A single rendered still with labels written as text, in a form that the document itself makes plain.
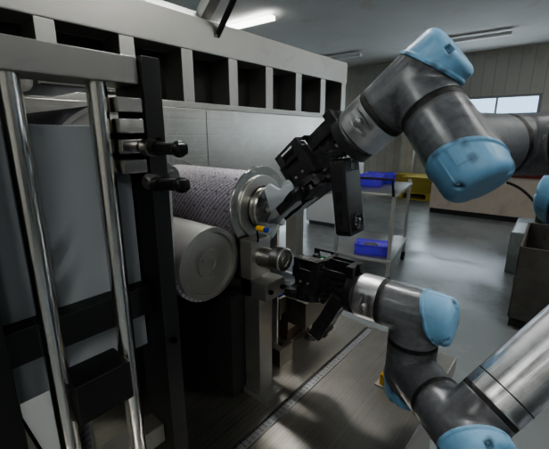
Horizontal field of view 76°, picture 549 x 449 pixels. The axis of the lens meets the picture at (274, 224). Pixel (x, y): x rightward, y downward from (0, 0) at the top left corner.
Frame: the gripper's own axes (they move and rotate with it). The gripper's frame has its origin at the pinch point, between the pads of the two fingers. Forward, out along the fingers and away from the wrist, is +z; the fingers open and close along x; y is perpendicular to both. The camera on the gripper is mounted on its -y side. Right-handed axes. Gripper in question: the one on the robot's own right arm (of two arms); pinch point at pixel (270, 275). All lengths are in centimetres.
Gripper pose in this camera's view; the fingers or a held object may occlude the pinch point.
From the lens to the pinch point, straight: 74.2
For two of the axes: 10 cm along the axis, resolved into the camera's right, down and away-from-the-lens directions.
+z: -7.6, -1.6, 6.2
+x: -6.4, 1.9, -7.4
